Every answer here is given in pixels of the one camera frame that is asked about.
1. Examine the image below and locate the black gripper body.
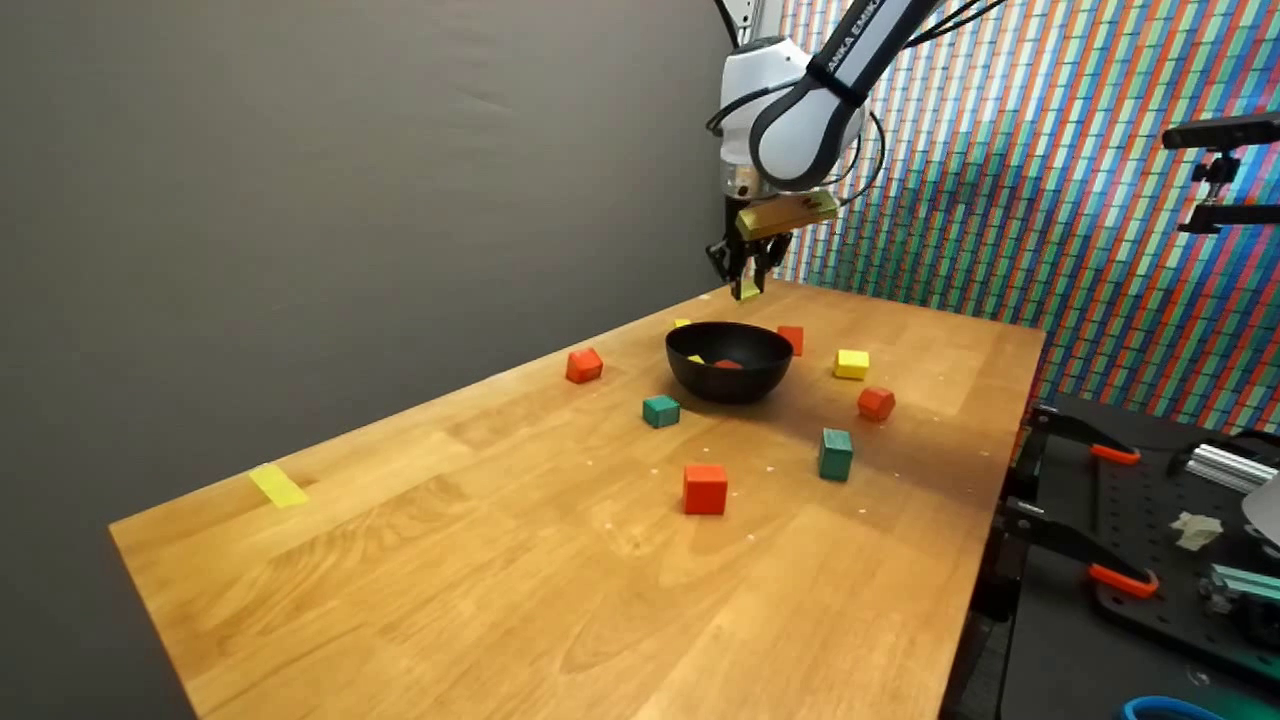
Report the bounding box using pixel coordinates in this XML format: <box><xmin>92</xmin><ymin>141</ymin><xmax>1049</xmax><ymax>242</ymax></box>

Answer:
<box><xmin>718</xmin><ymin>197</ymin><xmax>774</xmax><ymax>266</ymax></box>

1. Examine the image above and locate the black bowl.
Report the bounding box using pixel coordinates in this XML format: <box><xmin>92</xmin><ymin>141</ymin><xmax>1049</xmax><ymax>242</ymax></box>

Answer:
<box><xmin>664</xmin><ymin>319</ymin><xmax>794</xmax><ymax>408</ymax></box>

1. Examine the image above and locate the multicoloured patterned backdrop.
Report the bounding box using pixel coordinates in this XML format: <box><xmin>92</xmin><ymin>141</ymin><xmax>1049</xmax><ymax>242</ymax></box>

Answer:
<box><xmin>774</xmin><ymin>0</ymin><xmax>1280</xmax><ymax>436</ymax></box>

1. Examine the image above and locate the grey fabric backdrop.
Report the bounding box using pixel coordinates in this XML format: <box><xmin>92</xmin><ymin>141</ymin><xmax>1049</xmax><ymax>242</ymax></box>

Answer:
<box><xmin>0</xmin><ymin>0</ymin><xmax>753</xmax><ymax>720</ymax></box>

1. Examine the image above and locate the yellow tape strip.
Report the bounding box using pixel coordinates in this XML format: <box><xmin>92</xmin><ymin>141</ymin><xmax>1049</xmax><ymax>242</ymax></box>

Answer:
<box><xmin>242</xmin><ymin>460</ymin><xmax>312</xmax><ymax>514</ymax></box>

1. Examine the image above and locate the silver aluminium bar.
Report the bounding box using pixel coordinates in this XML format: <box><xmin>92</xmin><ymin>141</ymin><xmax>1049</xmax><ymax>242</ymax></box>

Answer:
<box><xmin>1179</xmin><ymin>436</ymin><xmax>1280</xmax><ymax>500</ymax></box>

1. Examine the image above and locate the white crumpled lump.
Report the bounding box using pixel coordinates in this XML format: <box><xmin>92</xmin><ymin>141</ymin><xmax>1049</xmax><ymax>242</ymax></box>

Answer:
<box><xmin>1172</xmin><ymin>510</ymin><xmax>1226</xmax><ymax>551</ymax></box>

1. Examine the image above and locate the black perforated breadboard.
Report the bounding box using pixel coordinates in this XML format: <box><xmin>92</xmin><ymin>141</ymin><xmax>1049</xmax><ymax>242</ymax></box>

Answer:
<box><xmin>952</xmin><ymin>394</ymin><xmax>1280</xmax><ymax>720</ymax></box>

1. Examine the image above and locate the pale round disc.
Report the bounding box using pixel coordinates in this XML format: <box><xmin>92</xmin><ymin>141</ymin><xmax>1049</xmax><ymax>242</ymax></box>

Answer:
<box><xmin>1236</xmin><ymin>472</ymin><xmax>1280</xmax><ymax>551</ymax></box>

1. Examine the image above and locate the beige wrist camera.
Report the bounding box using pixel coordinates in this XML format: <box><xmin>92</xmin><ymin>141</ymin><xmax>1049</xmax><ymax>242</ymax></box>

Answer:
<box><xmin>737</xmin><ymin>188</ymin><xmax>847</xmax><ymax>246</ymax></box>

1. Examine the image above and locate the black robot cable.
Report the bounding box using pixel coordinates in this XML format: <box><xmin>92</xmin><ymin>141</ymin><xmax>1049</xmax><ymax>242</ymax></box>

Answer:
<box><xmin>699</xmin><ymin>71</ymin><xmax>753</xmax><ymax>172</ymax></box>

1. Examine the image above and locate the black clamp orange handle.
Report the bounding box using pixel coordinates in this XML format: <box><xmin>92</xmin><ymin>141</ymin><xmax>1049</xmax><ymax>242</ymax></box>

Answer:
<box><xmin>999</xmin><ymin>498</ymin><xmax>1165</xmax><ymax>605</ymax></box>
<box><xmin>1023</xmin><ymin>399</ymin><xmax>1149</xmax><ymax>472</ymax></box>

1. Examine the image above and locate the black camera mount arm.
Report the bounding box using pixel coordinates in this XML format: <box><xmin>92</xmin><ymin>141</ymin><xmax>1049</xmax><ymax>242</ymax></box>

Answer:
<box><xmin>1156</xmin><ymin>111</ymin><xmax>1280</xmax><ymax>237</ymax></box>

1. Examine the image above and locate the teal metal bracket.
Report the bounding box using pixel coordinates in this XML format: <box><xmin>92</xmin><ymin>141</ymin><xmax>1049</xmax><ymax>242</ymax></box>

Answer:
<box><xmin>1196</xmin><ymin>557</ymin><xmax>1280</xmax><ymax>619</ymax></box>

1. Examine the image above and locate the blue handled tool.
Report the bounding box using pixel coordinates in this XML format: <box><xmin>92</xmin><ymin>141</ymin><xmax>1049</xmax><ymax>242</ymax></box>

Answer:
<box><xmin>1117</xmin><ymin>693</ymin><xmax>1231</xmax><ymax>720</ymax></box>

